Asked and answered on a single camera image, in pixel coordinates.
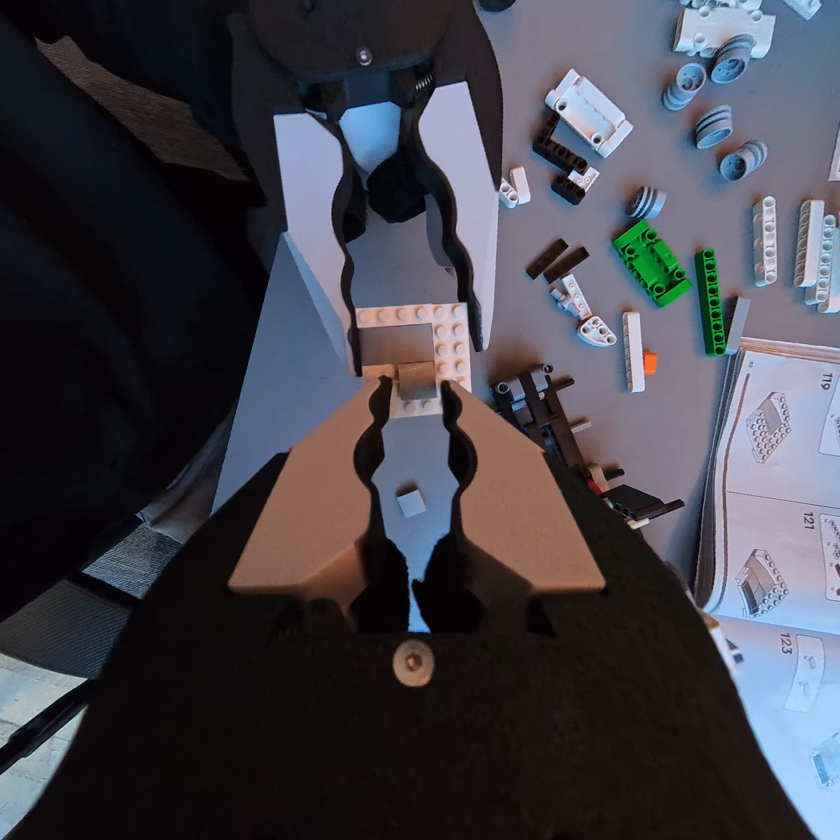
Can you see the white narrow toy plate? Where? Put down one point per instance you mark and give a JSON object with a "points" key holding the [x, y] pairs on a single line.
{"points": [[576, 296]]}

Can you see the small white toy connector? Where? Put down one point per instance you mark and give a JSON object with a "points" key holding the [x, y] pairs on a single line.
{"points": [[584, 178]]}

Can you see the white toy brick plate assembly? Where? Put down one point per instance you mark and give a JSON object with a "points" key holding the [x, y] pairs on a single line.
{"points": [[453, 341]]}

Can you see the white toy beam frame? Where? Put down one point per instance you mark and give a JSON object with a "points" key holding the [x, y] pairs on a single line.
{"points": [[722, 23]]}

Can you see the building instruction booklet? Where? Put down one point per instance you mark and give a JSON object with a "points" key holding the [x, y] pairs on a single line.
{"points": [[774, 525]]}

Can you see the white holed toy beam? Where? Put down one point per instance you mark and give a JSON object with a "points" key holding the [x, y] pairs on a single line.
{"points": [[828, 269], [765, 243], [634, 351], [808, 243]]}

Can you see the black angled toy beam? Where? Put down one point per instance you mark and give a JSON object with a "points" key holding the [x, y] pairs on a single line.
{"points": [[548, 148]]}

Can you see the small grey toy tile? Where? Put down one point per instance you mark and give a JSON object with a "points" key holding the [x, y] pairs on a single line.
{"points": [[411, 502], [417, 380]]}

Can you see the white curved toy panel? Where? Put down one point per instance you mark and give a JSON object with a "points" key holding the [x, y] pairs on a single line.
{"points": [[597, 331]]}

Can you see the short white toy beam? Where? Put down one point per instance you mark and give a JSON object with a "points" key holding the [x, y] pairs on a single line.
{"points": [[515, 187]]}

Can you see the grey toy pin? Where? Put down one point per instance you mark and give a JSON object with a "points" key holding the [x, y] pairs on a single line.
{"points": [[558, 296]]}

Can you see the grey fabric office chair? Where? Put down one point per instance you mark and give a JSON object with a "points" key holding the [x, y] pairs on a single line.
{"points": [[98, 610]]}

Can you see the grey toy brick plate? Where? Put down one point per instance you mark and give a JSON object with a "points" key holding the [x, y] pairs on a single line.
{"points": [[737, 325]]}

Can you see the black narrow toy plate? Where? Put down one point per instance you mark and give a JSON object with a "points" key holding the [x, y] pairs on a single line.
{"points": [[547, 257], [566, 265]]}

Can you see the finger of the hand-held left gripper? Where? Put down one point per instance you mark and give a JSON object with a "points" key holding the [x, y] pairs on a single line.
{"points": [[308, 197], [469, 197]]}

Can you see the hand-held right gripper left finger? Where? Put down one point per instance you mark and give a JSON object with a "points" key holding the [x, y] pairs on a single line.
{"points": [[308, 512]]}

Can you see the green toy brick plate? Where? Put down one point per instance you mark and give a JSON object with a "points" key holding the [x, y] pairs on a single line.
{"points": [[653, 262]]}

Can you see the green holed toy beam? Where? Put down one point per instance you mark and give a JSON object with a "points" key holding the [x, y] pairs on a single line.
{"points": [[714, 302]]}

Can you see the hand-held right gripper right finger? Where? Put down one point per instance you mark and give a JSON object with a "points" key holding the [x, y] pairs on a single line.
{"points": [[525, 518]]}

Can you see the toy truck chassis model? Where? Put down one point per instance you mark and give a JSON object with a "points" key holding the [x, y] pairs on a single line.
{"points": [[544, 420]]}

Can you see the white toy brick panel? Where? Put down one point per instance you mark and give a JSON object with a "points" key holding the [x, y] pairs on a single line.
{"points": [[590, 111]]}

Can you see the small orange toy piece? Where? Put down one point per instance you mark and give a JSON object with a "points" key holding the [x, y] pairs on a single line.
{"points": [[650, 363]]}

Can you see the grey toy wheel hub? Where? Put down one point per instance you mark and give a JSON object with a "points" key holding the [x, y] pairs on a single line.
{"points": [[646, 203], [715, 128], [743, 161], [684, 85], [733, 59]]}

